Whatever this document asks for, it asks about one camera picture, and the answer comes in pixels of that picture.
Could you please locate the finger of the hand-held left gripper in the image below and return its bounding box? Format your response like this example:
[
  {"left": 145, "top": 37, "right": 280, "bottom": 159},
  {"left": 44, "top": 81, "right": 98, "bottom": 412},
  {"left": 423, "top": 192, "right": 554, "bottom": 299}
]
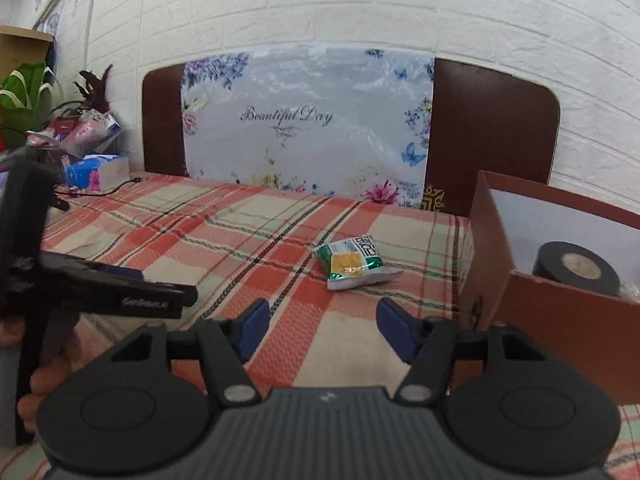
[
  {"left": 97, "top": 265, "right": 147, "bottom": 282},
  {"left": 37, "top": 255, "right": 199, "bottom": 319}
]

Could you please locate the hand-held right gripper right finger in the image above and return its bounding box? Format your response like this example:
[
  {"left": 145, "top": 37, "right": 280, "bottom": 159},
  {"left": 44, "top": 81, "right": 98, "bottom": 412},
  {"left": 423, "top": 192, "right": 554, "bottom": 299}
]
[{"left": 376, "top": 297, "right": 566, "bottom": 407}]

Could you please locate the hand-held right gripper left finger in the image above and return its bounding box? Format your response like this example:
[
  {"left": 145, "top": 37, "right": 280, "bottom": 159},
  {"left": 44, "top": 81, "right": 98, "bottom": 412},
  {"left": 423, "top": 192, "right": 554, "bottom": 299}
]
[{"left": 90, "top": 298, "right": 271, "bottom": 407}]

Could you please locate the green snack packet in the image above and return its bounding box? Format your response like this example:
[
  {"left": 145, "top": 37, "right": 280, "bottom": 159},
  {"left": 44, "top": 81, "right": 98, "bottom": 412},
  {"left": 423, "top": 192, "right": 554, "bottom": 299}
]
[{"left": 313, "top": 236, "right": 405, "bottom": 292}]

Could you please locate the brown cardboard box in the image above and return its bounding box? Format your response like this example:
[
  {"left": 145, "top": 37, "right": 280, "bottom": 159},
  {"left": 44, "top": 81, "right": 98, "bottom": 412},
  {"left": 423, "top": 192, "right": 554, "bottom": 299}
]
[{"left": 459, "top": 169, "right": 640, "bottom": 407}]

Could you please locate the black tape roll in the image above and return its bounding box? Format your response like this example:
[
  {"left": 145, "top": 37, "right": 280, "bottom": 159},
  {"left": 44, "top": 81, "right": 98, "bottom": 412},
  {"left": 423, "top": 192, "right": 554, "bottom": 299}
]
[{"left": 531, "top": 241, "right": 622, "bottom": 297}]

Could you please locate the person's left hand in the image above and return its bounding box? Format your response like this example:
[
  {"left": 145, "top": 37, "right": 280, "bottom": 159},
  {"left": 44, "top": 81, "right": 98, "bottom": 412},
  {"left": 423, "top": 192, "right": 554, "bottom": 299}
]
[{"left": 0, "top": 320, "right": 83, "bottom": 432}]

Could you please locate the plaid bed sheet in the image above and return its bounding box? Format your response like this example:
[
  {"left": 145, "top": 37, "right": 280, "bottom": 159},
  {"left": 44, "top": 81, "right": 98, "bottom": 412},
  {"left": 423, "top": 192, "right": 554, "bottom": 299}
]
[{"left": 0, "top": 170, "right": 640, "bottom": 480}]

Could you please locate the blue tissue box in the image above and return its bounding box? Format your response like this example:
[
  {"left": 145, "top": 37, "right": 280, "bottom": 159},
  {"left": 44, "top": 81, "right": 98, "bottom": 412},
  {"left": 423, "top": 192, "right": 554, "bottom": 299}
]
[{"left": 64, "top": 154, "right": 132, "bottom": 193}]

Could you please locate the green leafy plant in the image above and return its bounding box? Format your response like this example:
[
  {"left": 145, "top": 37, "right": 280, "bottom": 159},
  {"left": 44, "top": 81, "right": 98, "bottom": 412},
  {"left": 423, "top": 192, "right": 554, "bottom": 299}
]
[{"left": 0, "top": 61, "right": 64, "bottom": 137}]

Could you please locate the dark red plant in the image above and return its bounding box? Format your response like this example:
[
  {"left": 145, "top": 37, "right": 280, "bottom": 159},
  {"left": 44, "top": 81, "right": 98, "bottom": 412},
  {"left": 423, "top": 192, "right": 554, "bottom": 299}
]
[{"left": 54, "top": 64, "right": 117, "bottom": 115}]

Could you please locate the floral printed board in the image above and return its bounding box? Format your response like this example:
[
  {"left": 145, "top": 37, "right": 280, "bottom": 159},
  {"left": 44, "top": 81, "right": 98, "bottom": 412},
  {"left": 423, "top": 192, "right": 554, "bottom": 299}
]
[{"left": 180, "top": 43, "right": 436, "bottom": 210}]

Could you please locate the brown wooden headboard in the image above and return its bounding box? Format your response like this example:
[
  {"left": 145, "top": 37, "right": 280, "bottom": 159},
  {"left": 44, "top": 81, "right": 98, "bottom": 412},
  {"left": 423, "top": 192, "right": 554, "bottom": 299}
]
[{"left": 142, "top": 57, "right": 561, "bottom": 217}]

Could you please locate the black cable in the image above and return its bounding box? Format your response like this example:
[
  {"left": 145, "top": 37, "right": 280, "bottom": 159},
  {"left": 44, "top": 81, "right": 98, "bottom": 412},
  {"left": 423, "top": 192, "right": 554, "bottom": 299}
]
[{"left": 52, "top": 174, "right": 144, "bottom": 199}]

